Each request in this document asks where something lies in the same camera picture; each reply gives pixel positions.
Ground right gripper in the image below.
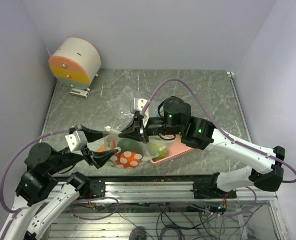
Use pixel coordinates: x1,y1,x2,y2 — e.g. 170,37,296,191
118,114,183,144

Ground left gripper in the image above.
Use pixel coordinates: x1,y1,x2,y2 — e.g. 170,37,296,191
46,122,118,174

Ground orange mango fruit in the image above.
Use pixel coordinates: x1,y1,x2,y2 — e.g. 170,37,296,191
97,145,106,153

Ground dark green avocado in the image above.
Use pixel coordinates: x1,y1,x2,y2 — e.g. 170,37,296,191
117,138,142,154

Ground dotted clear zip bag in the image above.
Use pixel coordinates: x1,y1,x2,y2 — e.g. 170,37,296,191
97,126,174,169

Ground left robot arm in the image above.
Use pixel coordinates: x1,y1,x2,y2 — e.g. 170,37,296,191
0,125,121,240

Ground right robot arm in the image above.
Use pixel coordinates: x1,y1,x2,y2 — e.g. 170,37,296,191
118,96,285,198

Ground blue zipper clear bag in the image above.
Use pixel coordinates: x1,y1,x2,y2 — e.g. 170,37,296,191
107,86,149,127

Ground pale cabbage lower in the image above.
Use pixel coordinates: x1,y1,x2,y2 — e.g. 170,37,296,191
147,143,168,161

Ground pink plastic basket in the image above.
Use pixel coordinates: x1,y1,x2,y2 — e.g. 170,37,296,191
149,135,194,166

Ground round drawer cabinet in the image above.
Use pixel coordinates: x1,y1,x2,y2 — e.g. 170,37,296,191
48,37,101,90

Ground white corner clip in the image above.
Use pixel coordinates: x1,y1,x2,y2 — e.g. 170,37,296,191
227,71,235,79

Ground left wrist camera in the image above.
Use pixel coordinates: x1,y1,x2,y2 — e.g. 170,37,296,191
65,130,88,152

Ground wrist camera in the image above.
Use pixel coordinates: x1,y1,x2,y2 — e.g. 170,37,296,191
130,97,148,114
65,130,88,152

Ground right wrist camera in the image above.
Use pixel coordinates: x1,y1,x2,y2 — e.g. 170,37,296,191
130,97,148,114

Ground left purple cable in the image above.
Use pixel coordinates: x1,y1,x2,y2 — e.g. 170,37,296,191
0,128,71,240

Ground white bracket block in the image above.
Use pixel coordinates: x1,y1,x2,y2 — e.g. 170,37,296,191
70,88,89,99

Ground aluminium rail frame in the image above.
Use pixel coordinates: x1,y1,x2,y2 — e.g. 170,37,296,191
40,176,290,240

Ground tangled floor cables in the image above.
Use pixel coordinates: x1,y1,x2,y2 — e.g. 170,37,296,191
70,194,263,240

